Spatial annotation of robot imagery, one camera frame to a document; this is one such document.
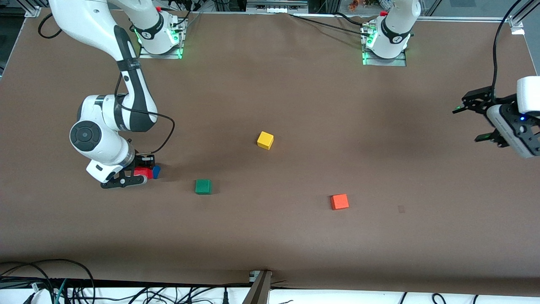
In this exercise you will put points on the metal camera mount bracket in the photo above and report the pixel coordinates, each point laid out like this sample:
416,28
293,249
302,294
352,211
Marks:
259,291

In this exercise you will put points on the aluminium corner bracket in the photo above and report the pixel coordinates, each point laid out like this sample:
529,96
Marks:
33,12
517,26

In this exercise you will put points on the yellow cube block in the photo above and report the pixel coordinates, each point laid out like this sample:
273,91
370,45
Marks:
265,139

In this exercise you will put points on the aluminium diagonal strut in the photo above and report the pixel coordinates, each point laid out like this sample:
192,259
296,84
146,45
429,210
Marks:
523,12

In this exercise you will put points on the red cube block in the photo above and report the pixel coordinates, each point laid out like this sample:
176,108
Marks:
142,172

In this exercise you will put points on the blue cube block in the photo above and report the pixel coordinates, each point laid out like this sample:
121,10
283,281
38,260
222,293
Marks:
156,172

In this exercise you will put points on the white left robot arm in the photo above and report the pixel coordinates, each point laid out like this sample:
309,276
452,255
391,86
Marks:
394,29

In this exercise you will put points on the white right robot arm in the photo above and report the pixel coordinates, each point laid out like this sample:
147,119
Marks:
126,84

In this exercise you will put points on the aluminium frame rail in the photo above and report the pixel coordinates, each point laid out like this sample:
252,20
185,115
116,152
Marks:
464,18

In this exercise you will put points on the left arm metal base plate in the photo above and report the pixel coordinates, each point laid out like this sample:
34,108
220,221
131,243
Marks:
396,62

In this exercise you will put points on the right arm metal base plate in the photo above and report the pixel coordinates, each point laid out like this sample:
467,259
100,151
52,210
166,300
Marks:
160,56

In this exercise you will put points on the grey power strip box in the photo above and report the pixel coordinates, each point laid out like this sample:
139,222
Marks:
276,7

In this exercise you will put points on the green cube block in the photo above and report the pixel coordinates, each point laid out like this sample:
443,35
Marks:
203,186

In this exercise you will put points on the orange cube block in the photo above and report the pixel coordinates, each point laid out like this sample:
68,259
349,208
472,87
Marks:
339,202

